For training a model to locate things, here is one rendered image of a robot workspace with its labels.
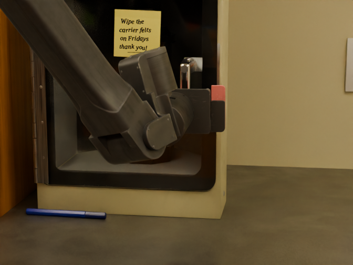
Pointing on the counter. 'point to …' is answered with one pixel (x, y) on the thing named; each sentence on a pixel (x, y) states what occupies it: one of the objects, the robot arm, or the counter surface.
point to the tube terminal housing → (122, 201)
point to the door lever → (190, 64)
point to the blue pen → (66, 213)
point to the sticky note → (136, 31)
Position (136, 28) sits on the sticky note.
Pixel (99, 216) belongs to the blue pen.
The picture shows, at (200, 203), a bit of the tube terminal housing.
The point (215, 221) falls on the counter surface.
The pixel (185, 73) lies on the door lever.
